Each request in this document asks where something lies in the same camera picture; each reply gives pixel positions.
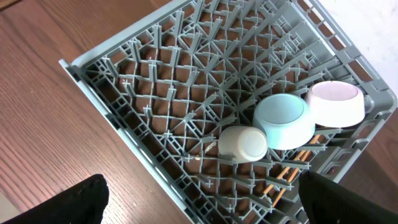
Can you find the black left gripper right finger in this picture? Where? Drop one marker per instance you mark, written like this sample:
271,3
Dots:
325,201

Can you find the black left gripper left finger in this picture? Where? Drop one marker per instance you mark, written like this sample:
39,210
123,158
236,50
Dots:
84,203

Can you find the wooden chopstick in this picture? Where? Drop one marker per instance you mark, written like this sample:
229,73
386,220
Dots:
294,173
286,169

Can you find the light blue bowl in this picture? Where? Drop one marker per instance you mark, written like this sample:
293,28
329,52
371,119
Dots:
286,121

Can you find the cream white cup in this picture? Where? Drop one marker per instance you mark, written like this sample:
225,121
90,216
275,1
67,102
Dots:
243,143

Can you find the pink bowl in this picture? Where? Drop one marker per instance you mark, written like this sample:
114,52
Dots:
336,104

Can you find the grey plastic dish rack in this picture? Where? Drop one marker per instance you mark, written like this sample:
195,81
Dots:
170,83

